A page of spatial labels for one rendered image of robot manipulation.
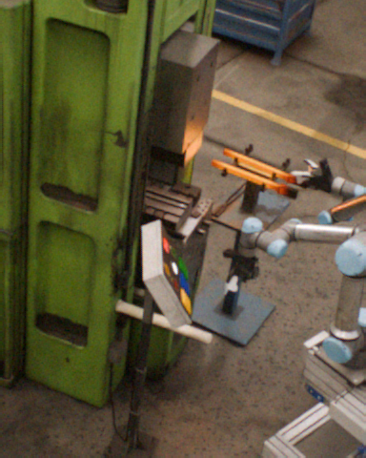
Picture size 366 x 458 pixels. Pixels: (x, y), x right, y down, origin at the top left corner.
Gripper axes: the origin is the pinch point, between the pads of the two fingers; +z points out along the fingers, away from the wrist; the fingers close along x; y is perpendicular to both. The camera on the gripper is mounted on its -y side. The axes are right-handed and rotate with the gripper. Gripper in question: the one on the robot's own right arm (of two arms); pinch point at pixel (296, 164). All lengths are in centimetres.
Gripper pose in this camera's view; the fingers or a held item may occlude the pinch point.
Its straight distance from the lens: 440.7
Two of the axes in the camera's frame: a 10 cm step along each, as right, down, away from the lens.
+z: -8.5, -3.8, 3.6
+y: -1.1, 8.0, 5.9
